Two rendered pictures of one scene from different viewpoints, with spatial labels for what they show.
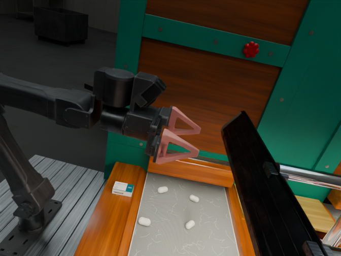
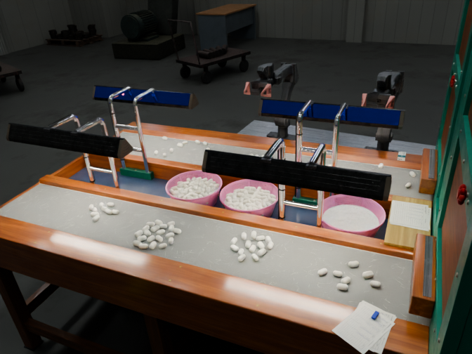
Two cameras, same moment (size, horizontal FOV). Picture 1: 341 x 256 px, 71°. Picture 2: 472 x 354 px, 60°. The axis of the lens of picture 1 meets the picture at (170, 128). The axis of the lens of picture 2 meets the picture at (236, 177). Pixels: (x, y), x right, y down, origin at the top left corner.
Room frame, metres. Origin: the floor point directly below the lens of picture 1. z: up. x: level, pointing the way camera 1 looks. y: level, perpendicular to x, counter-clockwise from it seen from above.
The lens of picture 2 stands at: (0.67, -1.86, 1.72)
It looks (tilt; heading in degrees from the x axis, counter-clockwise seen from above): 29 degrees down; 118
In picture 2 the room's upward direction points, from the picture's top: 4 degrees counter-clockwise
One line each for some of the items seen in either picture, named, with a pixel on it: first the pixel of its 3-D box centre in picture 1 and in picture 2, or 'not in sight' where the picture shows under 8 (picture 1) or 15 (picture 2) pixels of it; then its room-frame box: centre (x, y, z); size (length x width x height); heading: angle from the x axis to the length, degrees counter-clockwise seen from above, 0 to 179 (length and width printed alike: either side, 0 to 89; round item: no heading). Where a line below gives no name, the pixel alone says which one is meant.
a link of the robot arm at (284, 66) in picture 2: not in sight; (282, 78); (-0.15, 0.35, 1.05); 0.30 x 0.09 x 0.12; 87
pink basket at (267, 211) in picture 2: not in sight; (249, 202); (0.00, -0.47, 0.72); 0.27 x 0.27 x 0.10
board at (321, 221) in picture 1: (283, 207); (409, 221); (0.66, -0.44, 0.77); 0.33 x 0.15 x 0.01; 93
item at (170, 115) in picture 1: (179, 128); (384, 105); (0.47, -0.02, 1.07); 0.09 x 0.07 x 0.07; 87
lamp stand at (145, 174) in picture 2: not in sight; (138, 132); (-0.71, -0.31, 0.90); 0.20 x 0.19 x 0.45; 3
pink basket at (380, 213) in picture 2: not in sight; (350, 220); (0.44, -0.45, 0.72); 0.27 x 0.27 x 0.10
